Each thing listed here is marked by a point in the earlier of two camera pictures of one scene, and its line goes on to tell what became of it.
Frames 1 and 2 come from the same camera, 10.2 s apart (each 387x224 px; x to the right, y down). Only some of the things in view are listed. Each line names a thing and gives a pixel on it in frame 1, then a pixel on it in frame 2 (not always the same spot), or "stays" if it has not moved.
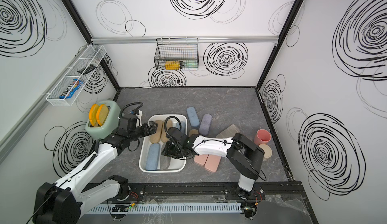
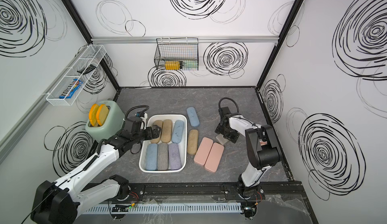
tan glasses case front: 168,124 stays
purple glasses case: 205,124 → 175,156
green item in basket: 190,64 stays
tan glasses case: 155,138 stays
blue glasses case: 152,158 stays
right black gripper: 168,150 → 233,137
